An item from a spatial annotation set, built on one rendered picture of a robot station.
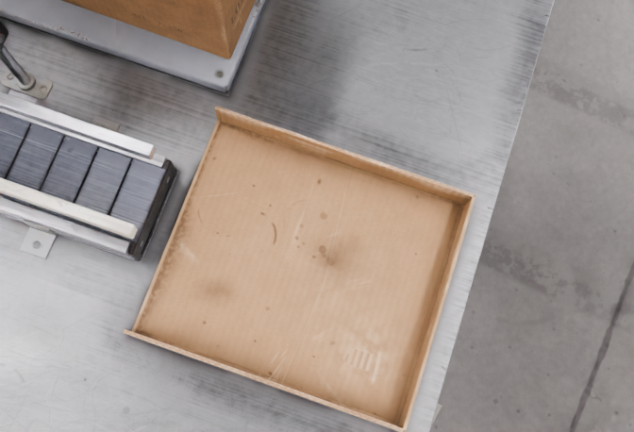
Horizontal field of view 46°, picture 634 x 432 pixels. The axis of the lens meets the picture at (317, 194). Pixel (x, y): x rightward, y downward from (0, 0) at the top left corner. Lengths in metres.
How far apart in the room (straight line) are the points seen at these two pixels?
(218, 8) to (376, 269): 0.32
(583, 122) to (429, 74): 1.02
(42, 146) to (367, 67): 0.37
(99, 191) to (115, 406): 0.22
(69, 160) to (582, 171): 1.30
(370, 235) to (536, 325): 0.95
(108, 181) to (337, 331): 0.29
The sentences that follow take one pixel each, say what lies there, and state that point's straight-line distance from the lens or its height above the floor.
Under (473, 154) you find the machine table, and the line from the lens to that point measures 0.88.
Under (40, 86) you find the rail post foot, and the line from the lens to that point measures 0.92.
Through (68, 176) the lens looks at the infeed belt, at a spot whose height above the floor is 0.88.
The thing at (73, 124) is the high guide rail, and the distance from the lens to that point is 0.75.
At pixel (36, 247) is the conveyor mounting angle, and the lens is 0.86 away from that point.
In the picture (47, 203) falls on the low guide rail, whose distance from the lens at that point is 0.78.
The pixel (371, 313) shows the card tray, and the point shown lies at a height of 0.83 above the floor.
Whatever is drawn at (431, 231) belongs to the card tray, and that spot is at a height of 0.83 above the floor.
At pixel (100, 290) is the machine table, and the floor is 0.83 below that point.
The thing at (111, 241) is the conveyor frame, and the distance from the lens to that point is 0.80.
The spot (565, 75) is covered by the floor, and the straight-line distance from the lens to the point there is 1.92.
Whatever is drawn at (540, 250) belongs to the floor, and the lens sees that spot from 1.77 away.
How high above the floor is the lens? 1.64
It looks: 75 degrees down
